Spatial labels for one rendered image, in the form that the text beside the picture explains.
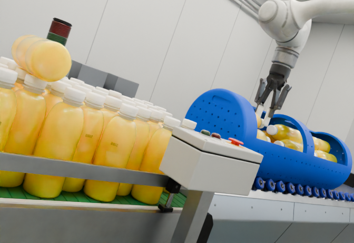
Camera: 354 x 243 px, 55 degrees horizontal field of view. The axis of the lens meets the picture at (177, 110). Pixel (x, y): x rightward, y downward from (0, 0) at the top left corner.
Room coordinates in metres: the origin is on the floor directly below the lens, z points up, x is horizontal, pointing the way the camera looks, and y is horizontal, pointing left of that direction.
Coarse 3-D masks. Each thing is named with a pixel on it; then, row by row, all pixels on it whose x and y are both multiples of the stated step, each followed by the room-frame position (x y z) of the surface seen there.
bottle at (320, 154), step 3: (315, 150) 1.53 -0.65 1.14; (318, 150) 1.53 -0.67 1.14; (318, 153) 1.51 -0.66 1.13; (321, 153) 1.51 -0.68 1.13; (324, 153) 1.53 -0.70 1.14; (327, 153) 1.56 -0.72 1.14; (318, 156) 1.50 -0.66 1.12; (321, 156) 1.51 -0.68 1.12; (324, 156) 1.52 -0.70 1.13; (327, 156) 1.54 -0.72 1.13; (330, 156) 1.57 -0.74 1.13; (333, 156) 1.60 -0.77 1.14; (327, 159) 1.53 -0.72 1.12; (330, 159) 1.55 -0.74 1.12; (333, 159) 1.58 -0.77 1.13; (336, 159) 1.60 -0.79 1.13; (336, 162) 1.60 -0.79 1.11
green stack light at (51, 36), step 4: (48, 32) 1.08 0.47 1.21; (48, 36) 1.08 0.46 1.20; (52, 36) 1.07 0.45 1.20; (56, 36) 1.08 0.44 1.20; (60, 36) 1.08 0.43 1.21; (52, 40) 1.07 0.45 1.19; (56, 40) 1.08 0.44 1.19; (60, 40) 1.08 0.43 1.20; (64, 40) 1.10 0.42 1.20; (64, 44) 1.10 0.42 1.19
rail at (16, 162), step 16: (0, 160) 0.53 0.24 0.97; (16, 160) 0.55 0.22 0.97; (32, 160) 0.57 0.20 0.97; (48, 160) 0.58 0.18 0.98; (64, 160) 0.61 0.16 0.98; (64, 176) 0.61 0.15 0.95; (80, 176) 0.63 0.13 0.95; (96, 176) 0.65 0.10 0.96; (112, 176) 0.68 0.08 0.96; (128, 176) 0.70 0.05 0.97; (144, 176) 0.73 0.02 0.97; (160, 176) 0.76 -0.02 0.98
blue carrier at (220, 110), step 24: (216, 96) 1.15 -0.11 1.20; (240, 96) 1.11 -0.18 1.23; (192, 120) 1.20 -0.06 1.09; (216, 120) 1.12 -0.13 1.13; (240, 120) 1.05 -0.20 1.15; (288, 120) 1.43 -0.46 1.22; (240, 144) 1.03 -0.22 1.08; (264, 144) 1.10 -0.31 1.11; (312, 144) 1.33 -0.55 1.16; (336, 144) 1.67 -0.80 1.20; (264, 168) 1.16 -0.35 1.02; (288, 168) 1.25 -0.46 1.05; (312, 168) 1.35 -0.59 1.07; (336, 168) 1.48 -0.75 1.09
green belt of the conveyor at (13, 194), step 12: (0, 192) 0.57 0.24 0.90; (12, 192) 0.59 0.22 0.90; (24, 192) 0.60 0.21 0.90; (72, 192) 0.68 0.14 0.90; (180, 192) 0.96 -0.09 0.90; (120, 204) 0.72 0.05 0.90; (132, 204) 0.74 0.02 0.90; (144, 204) 0.77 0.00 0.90; (156, 204) 0.79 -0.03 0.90; (180, 204) 0.86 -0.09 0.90
